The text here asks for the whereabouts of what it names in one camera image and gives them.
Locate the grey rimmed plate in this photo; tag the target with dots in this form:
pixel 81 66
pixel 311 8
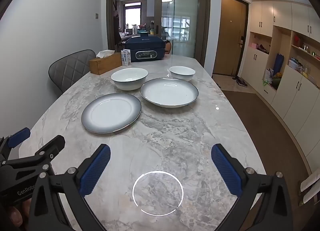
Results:
pixel 111 113

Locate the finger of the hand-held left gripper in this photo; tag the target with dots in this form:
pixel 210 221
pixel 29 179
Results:
pixel 53 146
pixel 18 136

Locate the wooden tissue box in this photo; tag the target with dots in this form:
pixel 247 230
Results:
pixel 105 66

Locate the dark blue electric cooker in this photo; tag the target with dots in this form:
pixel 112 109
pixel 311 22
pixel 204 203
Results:
pixel 143 46

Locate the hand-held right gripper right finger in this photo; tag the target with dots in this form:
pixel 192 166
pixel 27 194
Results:
pixel 225 168

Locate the deep white plate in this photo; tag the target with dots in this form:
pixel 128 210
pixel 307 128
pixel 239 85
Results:
pixel 169 93

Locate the small white bowl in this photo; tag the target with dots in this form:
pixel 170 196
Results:
pixel 182 71

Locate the blue bag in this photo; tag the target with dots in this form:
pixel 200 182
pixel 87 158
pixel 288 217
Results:
pixel 279 63

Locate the white tissue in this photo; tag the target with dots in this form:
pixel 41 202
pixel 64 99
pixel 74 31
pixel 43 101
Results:
pixel 105 53

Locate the person's left hand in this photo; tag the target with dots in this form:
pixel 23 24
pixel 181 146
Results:
pixel 16 217

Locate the brown framed glass sliding door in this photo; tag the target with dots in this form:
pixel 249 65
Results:
pixel 158 1

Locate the white shopping bag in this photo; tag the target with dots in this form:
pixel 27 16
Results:
pixel 269 74

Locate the brown entrance door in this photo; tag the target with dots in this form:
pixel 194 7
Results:
pixel 227 33

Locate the white milk carton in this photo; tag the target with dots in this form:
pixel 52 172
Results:
pixel 126 58

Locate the grey quilted chair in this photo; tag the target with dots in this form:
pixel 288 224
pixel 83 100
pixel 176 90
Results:
pixel 70 68

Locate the beige wall cabinet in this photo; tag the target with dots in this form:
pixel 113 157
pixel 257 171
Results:
pixel 265 16

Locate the large white bowl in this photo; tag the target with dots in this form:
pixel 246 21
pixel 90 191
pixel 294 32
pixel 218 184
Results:
pixel 129 77

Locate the white chair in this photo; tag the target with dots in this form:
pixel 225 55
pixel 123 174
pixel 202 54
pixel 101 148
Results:
pixel 310 183

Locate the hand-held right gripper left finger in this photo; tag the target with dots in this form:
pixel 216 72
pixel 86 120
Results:
pixel 96 171

